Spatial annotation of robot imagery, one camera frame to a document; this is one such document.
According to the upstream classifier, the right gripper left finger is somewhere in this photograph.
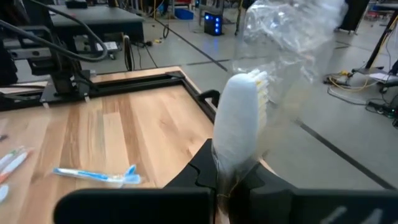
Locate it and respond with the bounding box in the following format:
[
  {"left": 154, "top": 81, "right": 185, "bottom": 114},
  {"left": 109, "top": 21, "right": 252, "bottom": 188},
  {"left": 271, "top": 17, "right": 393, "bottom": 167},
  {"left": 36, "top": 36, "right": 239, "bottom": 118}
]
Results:
[{"left": 52, "top": 138, "right": 219, "bottom": 224}]

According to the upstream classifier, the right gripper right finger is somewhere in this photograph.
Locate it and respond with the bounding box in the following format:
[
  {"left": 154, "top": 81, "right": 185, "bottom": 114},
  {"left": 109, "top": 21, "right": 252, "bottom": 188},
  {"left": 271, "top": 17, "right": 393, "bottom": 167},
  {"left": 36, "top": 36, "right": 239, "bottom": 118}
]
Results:
[{"left": 228, "top": 161, "right": 398, "bottom": 224}]

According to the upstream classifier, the orange toothbrush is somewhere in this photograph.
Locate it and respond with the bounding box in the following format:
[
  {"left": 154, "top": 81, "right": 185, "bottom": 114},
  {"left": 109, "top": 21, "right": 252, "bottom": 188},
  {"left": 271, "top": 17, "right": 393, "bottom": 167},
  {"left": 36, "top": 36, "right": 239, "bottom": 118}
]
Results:
[{"left": 0, "top": 148, "right": 34, "bottom": 184}]

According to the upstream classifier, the green toothbrush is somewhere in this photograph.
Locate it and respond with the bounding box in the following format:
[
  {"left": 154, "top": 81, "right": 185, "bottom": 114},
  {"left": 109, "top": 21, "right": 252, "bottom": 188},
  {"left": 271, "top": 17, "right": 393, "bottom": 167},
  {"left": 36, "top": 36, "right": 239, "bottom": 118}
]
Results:
[{"left": 0, "top": 145, "right": 25, "bottom": 169}]

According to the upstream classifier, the black arched table clamp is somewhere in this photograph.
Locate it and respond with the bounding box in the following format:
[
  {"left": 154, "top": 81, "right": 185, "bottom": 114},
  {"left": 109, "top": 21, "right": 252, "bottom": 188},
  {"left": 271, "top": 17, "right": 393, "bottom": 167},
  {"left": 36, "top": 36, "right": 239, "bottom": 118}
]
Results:
[{"left": 197, "top": 89, "right": 221, "bottom": 108}]

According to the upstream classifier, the black stand leg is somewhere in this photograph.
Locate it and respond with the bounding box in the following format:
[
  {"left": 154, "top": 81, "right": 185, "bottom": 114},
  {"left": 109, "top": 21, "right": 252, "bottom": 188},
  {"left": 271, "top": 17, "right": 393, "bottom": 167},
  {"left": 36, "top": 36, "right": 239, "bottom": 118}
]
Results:
[{"left": 351, "top": 9, "right": 398, "bottom": 78}]

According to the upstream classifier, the grey work table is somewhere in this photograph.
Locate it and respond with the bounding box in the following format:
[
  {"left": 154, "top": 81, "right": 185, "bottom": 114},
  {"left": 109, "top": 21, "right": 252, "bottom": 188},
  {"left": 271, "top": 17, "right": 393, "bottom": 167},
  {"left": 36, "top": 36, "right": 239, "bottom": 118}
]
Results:
[{"left": 48, "top": 3, "right": 146, "bottom": 44}]

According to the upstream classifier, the computer tower with blue lights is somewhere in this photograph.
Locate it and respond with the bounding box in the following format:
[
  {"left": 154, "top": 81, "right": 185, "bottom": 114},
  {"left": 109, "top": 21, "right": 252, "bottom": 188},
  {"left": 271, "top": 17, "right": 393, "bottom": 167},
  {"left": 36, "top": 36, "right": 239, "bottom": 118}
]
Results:
[{"left": 203, "top": 11, "right": 223, "bottom": 37}]

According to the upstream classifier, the blue plastic bin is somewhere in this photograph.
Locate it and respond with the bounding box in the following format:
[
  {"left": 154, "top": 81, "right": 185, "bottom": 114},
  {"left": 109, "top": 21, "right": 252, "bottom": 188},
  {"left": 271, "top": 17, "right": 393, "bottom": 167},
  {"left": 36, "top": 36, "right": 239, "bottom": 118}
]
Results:
[{"left": 174, "top": 7, "right": 195, "bottom": 21}]

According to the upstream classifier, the black rolling cabinet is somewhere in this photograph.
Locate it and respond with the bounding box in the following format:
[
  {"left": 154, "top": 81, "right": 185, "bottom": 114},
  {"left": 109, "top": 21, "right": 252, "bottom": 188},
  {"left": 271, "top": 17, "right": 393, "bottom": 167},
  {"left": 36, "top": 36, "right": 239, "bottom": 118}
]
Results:
[{"left": 337, "top": 0, "right": 371, "bottom": 34}]

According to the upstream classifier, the black table frame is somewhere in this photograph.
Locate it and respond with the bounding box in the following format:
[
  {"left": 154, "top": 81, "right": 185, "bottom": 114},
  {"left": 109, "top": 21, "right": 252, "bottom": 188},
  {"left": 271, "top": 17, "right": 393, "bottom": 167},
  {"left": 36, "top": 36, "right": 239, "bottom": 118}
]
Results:
[{"left": 0, "top": 70, "right": 218, "bottom": 124}]

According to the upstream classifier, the yellow floor cable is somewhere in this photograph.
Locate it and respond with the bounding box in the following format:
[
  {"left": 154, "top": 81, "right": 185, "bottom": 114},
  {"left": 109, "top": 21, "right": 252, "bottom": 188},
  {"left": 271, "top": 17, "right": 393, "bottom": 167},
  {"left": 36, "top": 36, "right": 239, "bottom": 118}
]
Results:
[{"left": 326, "top": 70, "right": 380, "bottom": 93}]

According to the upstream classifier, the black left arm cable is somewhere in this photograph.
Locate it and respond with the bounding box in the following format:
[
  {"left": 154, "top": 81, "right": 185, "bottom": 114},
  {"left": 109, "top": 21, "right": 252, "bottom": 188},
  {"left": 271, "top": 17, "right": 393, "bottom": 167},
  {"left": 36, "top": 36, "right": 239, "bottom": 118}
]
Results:
[{"left": 0, "top": 0, "right": 109, "bottom": 63}]

